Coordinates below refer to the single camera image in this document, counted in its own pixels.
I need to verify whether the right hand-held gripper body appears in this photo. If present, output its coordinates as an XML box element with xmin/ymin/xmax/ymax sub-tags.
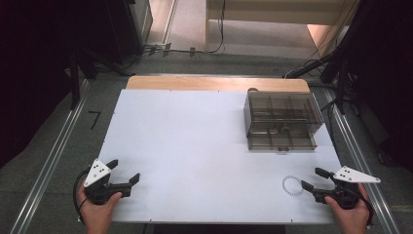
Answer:
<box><xmin>312</xmin><ymin>166</ymin><xmax>382</xmax><ymax>211</ymax></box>

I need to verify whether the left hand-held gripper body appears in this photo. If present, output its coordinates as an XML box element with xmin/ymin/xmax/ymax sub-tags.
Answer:
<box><xmin>83</xmin><ymin>158</ymin><xmax>132</xmax><ymax>206</ymax></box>

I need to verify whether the clear bead bracelet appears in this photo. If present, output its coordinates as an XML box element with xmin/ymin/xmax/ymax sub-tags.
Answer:
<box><xmin>282</xmin><ymin>175</ymin><xmax>305</xmax><ymax>197</ymax></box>

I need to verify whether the grey transparent drawer organizer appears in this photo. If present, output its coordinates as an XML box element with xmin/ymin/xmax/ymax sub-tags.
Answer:
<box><xmin>243</xmin><ymin>89</ymin><xmax>325</xmax><ymax>152</ymax></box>

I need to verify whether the person's left hand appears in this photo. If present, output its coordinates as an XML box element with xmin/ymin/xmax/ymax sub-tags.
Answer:
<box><xmin>76</xmin><ymin>187</ymin><xmax>124</xmax><ymax>234</ymax></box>

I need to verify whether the person's right hand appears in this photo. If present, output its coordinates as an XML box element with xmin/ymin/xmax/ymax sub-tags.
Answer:
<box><xmin>324</xmin><ymin>183</ymin><xmax>372</xmax><ymax>234</ymax></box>

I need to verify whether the white board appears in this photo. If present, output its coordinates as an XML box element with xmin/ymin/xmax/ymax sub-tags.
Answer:
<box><xmin>96</xmin><ymin>89</ymin><xmax>344</xmax><ymax>225</ymax></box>

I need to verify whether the black metal stand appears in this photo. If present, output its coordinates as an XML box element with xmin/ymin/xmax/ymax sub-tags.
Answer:
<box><xmin>66</xmin><ymin>45</ymin><xmax>100</xmax><ymax>111</ymax></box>
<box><xmin>319</xmin><ymin>55</ymin><xmax>361</xmax><ymax>116</ymax></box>

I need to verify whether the black bar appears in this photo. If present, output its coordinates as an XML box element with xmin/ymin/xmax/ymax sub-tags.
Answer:
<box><xmin>283</xmin><ymin>53</ymin><xmax>340</xmax><ymax>80</ymax></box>

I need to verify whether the black curtain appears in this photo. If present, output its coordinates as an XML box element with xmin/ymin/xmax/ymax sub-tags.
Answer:
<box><xmin>0</xmin><ymin>0</ymin><xmax>131</xmax><ymax>170</ymax></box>
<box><xmin>337</xmin><ymin>0</ymin><xmax>413</xmax><ymax>172</ymax></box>

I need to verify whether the dark cabinet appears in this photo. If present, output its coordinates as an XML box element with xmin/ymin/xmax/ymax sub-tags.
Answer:
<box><xmin>106</xmin><ymin>0</ymin><xmax>154</xmax><ymax>66</ymax></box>

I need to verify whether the white desk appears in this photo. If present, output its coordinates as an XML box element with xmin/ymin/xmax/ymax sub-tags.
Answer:
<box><xmin>204</xmin><ymin>0</ymin><xmax>359</xmax><ymax>55</ymax></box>

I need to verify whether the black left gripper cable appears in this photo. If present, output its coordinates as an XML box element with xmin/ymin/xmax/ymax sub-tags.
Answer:
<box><xmin>72</xmin><ymin>168</ymin><xmax>92</xmax><ymax>226</ymax></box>

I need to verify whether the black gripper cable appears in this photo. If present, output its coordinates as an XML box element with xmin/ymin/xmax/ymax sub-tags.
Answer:
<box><xmin>72</xmin><ymin>168</ymin><xmax>92</xmax><ymax>226</ymax></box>
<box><xmin>356</xmin><ymin>189</ymin><xmax>375</xmax><ymax>228</ymax></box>

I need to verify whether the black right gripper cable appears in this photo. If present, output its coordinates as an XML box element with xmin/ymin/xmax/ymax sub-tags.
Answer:
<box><xmin>356</xmin><ymin>189</ymin><xmax>375</xmax><ymax>228</ymax></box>

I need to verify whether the aluminium rail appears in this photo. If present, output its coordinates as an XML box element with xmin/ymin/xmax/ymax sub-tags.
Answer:
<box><xmin>322</xmin><ymin>88</ymin><xmax>402</xmax><ymax>234</ymax></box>
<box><xmin>9</xmin><ymin>78</ymin><xmax>92</xmax><ymax>234</ymax></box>

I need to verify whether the black cable beside table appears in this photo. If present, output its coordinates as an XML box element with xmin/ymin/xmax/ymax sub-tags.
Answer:
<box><xmin>320</xmin><ymin>98</ymin><xmax>340</xmax><ymax>150</ymax></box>

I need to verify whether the black floor cable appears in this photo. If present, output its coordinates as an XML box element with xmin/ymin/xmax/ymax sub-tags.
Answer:
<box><xmin>142</xmin><ymin>0</ymin><xmax>227</xmax><ymax>56</ymax></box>

